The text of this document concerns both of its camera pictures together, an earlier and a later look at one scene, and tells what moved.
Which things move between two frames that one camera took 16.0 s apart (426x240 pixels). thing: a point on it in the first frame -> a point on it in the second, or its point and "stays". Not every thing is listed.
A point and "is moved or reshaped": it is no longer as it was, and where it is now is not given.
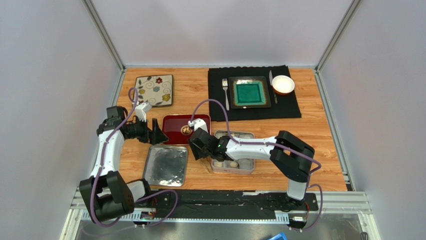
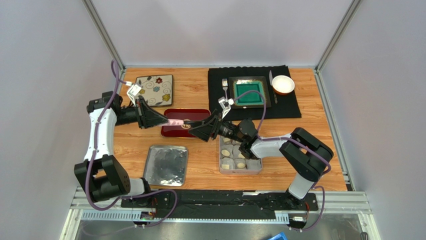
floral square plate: x=156 y=90 stays
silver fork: x=225 y=84 stays
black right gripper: x=199 y=145 -> x=216 y=126
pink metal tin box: x=238 y=167 is moved or reshaped
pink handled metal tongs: x=207 y=162 -> x=176 y=122
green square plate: x=248 y=92 stays
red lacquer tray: x=176 y=127 is moved or reshaped
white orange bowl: x=282 y=84 stays
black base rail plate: x=220 y=204 stays
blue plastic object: x=280 y=236 stays
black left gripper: x=154 y=137 -> x=147 y=117
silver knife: x=270 y=76 stays
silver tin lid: x=166 y=165 stays
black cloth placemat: x=243 y=93 stays
